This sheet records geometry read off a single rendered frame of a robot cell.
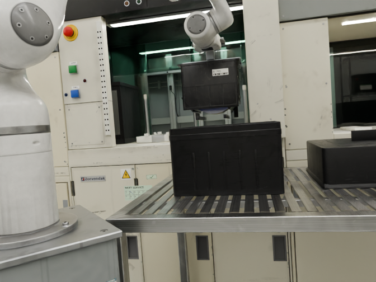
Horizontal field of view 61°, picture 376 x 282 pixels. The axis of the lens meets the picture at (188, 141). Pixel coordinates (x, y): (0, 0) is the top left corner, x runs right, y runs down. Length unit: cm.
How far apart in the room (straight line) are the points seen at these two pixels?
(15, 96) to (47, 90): 85
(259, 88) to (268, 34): 18
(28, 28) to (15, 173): 24
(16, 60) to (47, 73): 87
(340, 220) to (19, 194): 57
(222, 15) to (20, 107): 69
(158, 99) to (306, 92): 122
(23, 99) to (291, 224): 53
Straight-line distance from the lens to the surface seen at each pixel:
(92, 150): 139
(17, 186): 63
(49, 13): 65
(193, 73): 125
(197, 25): 106
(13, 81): 72
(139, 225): 67
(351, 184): 87
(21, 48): 61
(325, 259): 135
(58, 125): 146
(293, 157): 124
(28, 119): 63
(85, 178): 142
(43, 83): 150
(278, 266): 134
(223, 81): 123
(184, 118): 215
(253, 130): 78
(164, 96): 220
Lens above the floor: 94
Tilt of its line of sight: 3 degrees down
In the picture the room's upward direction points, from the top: 4 degrees counter-clockwise
